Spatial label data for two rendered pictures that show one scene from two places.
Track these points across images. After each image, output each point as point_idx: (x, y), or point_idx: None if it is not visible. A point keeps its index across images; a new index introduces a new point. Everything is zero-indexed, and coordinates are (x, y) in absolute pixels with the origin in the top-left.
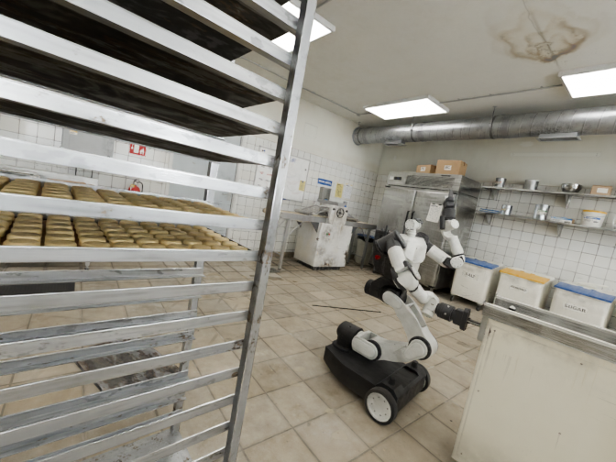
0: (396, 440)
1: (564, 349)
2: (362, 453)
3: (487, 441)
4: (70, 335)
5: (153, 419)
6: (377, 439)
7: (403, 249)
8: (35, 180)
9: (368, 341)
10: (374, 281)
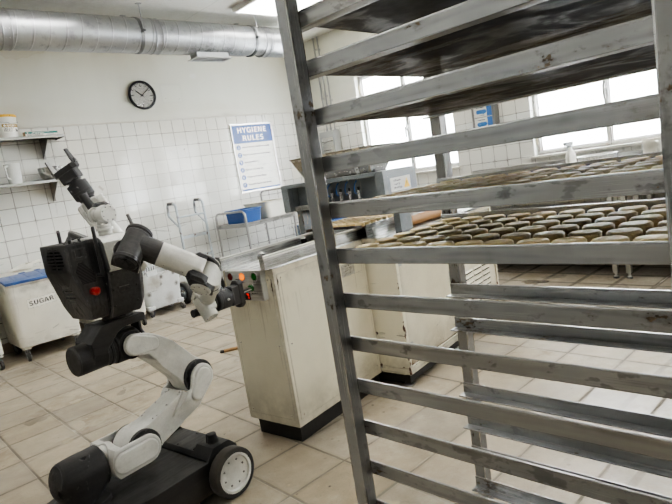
0: (269, 477)
1: (313, 258)
2: (300, 501)
3: (311, 379)
4: (634, 289)
5: None
6: (273, 491)
7: None
8: (589, 181)
9: (135, 439)
10: (97, 339)
